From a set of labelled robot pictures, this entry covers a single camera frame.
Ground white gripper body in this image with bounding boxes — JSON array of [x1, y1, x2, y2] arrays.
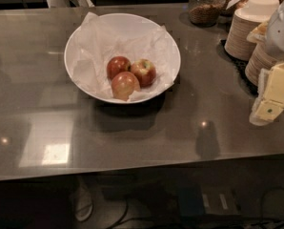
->
[[265, 1, 284, 60]]

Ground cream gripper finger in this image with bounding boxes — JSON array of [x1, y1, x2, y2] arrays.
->
[[247, 21, 268, 43], [250, 62, 284, 126]]

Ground white bowl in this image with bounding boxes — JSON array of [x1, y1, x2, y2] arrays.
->
[[63, 12, 182, 105]]

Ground red yellow apple front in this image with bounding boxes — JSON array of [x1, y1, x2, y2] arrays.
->
[[111, 72, 140, 101]]

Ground right stack paper bowls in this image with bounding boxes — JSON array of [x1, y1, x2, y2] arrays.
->
[[245, 43, 277, 86]]

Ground stack paper bowls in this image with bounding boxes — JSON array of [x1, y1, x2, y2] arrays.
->
[[224, 0, 279, 61], [245, 43, 277, 86]]

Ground left stack paper bowls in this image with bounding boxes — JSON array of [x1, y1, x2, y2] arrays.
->
[[224, 0, 279, 61]]

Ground black mat under stacks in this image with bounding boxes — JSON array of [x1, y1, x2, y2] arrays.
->
[[220, 39, 258, 97]]

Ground glass jar of grains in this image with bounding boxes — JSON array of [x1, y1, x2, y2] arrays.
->
[[188, 0, 226, 27]]

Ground dark box on floor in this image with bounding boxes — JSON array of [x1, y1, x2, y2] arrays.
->
[[177, 185, 241, 219]]

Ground white paper liner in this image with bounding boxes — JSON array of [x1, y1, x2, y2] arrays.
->
[[72, 11, 176, 102]]

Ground white shoe under table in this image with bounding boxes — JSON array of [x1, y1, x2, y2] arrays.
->
[[71, 177, 93, 222]]

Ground black floor cable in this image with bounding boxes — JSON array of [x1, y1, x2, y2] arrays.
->
[[105, 198, 131, 229]]

